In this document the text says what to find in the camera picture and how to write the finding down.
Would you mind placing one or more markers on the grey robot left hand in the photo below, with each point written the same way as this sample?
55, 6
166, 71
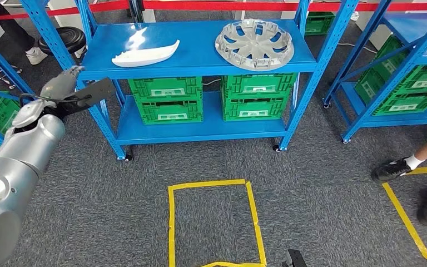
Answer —
60, 84

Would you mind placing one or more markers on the white curved plastic car part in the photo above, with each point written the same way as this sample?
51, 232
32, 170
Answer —
143, 57

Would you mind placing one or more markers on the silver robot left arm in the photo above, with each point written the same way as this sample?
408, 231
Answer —
25, 147

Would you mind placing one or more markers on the blue metal shelf rack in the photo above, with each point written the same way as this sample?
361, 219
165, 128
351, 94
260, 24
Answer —
416, 29
3, 62
198, 55

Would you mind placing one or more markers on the black round stool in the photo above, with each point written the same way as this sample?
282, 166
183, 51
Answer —
62, 38

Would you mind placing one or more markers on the white pillar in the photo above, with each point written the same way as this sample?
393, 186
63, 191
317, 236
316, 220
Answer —
60, 18

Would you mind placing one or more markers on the red barrier belt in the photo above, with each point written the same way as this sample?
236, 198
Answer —
235, 5
57, 11

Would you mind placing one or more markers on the silver wheel cover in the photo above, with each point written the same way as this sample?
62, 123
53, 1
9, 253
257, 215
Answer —
254, 43

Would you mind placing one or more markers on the black robot plate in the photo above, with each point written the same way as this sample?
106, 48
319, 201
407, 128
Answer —
295, 258

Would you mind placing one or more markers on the small clear plastic object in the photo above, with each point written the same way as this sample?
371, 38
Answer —
354, 15

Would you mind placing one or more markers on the white table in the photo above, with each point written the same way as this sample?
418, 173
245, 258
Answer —
373, 33

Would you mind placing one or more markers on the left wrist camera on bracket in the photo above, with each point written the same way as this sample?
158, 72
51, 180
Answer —
95, 94

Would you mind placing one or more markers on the black stanchion post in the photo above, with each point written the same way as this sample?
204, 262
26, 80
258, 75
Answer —
136, 11

